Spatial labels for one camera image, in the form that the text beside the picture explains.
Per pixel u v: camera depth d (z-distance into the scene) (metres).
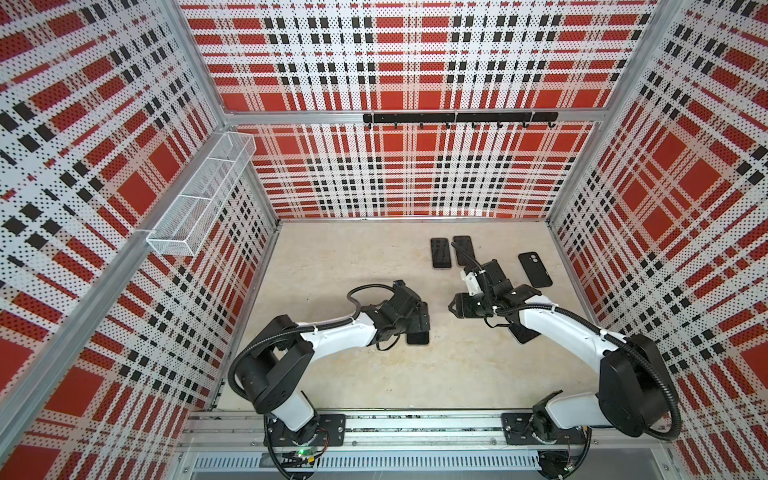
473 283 0.72
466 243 1.11
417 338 0.90
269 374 0.44
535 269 1.07
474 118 0.89
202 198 0.75
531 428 0.73
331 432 0.74
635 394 0.41
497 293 0.67
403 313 0.68
